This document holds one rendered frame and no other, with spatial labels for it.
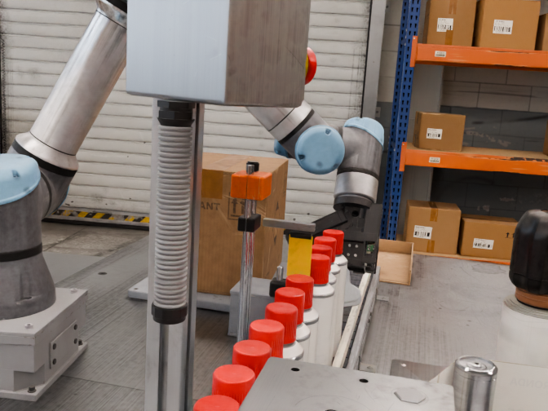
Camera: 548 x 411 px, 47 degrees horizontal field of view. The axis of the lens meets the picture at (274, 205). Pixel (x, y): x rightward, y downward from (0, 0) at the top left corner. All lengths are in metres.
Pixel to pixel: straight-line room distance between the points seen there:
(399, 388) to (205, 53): 0.33
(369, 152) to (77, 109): 0.50
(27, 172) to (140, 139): 4.35
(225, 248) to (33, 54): 4.46
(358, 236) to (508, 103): 4.38
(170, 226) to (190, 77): 0.14
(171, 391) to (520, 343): 0.41
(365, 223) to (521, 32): 3.62
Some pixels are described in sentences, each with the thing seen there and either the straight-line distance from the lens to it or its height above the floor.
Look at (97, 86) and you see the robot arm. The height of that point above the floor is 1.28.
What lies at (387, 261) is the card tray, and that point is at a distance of 1.81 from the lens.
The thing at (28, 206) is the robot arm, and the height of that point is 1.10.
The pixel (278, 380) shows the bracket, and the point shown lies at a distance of 0.37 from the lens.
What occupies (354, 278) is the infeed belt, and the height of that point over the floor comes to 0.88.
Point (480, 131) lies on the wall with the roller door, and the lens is 5.35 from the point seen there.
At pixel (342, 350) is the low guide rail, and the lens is 0.99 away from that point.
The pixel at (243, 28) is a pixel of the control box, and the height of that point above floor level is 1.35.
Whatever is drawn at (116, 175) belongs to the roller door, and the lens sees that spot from 5.48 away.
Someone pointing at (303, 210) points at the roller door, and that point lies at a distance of 5.20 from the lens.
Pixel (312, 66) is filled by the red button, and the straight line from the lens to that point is 0.63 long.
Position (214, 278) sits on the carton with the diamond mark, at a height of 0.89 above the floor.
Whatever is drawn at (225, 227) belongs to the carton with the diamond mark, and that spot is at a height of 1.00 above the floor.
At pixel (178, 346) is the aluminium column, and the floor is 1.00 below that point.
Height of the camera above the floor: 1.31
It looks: 11 degrees down
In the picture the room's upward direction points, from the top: 4 degrees clockwise
